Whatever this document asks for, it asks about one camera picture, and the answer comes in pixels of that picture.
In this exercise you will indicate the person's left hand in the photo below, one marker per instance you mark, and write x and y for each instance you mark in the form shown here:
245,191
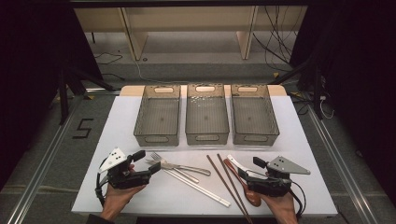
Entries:
116,199

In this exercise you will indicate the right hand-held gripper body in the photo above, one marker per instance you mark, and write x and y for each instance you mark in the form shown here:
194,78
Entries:
272,186

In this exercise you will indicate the beige wooden desk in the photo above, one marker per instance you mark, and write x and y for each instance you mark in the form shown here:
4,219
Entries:
186,18

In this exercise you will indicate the black curtain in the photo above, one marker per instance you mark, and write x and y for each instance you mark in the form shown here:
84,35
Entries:
361,77
31,77

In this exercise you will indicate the smoky clear plastic bin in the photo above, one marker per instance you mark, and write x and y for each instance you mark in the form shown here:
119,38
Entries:
253,119
207,119
158,121

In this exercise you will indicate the person's right hand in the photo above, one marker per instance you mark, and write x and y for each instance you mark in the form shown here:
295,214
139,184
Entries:
281,208

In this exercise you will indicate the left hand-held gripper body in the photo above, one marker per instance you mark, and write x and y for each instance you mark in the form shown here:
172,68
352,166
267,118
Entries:
124,179

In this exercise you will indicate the brown wooden spoon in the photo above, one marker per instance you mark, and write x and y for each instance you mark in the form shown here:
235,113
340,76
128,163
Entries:
252,197

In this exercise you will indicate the aluminium floor rail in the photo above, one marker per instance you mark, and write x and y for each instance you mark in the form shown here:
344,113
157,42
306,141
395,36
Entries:
39,174
345,174

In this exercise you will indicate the black frame bar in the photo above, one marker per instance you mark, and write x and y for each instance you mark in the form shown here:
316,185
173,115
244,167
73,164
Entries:
186,3

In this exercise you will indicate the white ceramic spoon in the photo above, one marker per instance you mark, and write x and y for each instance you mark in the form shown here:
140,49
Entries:
233,160

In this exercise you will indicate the silver metal chopstick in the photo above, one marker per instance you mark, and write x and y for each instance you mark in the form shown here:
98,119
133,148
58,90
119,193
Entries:
206,190
205,193

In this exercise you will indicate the steel table knife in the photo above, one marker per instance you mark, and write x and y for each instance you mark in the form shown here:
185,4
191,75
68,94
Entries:
199,170

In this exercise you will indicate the black metal stand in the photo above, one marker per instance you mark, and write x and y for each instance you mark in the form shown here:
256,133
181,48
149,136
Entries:
63,99
317,93

